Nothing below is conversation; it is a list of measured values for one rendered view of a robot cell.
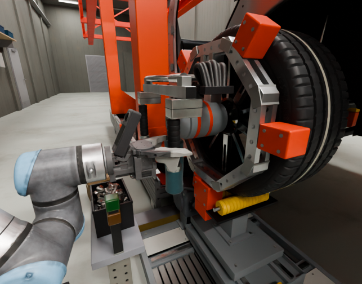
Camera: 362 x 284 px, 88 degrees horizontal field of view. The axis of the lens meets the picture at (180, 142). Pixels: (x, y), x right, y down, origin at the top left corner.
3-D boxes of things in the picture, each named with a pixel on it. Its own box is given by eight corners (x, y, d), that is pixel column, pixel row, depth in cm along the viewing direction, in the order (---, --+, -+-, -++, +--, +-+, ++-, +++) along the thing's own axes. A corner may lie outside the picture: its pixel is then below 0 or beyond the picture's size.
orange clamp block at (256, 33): (262, 60, 55) (282, 26, 48) (241, 58, 52) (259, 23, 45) (249, 47, 59) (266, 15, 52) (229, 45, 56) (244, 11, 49)
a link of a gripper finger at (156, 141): (162, 150, 62) (144, 159, 55) (162, 132, 61) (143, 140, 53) (170, 151, 61) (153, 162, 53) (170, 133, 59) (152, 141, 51)
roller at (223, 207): (272, 201, 84) (275, 190, 82) (218, 221, 72) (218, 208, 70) (262, 194, 89) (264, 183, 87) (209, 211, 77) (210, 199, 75)
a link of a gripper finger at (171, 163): (192, 170, 48) (157, 167, 50) (192, 148, 46) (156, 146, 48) (190, 176, 45) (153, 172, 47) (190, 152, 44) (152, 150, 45)
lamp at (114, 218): (122, 223, 59) (120, 212, 57) (108, 227, 57) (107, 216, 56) (120, 215, 62) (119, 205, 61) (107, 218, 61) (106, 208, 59)
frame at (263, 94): (262, 213, 62) (292, 23, 45) (246, 219, 59) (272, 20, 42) (187, 156, 109) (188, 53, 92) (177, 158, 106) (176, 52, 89)
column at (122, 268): (133, 288, 95) (125, 219, 82) (112, 297, 91) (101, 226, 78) (129, 270, 103) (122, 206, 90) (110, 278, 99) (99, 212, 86)
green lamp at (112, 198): (120, 209, 57) (119, 198, 56) (106, 213, 56) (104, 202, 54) (119, 202, 61) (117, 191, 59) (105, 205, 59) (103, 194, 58)
